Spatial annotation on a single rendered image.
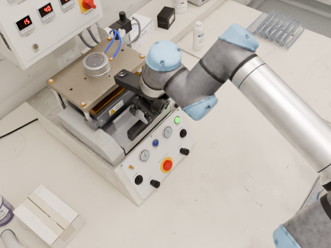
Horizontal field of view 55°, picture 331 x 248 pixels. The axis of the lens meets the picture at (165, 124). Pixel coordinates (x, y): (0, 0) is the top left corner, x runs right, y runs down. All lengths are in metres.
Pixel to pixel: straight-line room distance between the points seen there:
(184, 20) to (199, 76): 1.05
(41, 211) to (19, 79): 0.63
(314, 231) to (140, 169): 0.60
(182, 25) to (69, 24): 0.76
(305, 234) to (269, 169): 0.59
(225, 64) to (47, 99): 0.76
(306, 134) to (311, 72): 0.98
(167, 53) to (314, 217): 0.44
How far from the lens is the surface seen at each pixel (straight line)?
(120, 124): 1.03
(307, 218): 0.66
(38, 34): 1.01
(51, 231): 1.08
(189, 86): 0.70
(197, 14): 1.76
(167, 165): 1.14
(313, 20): 3.26
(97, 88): 0.97
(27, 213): 1.13
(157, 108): 0.86
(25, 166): 1.33
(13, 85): 1.50
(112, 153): 0.98
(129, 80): 0.89
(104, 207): 1.15
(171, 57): 0.71
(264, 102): 0.64
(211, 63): 0.68
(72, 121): 1.05
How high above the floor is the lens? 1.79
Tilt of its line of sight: 53 degrees down
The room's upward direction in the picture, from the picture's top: 5 degrees counter-clockwise
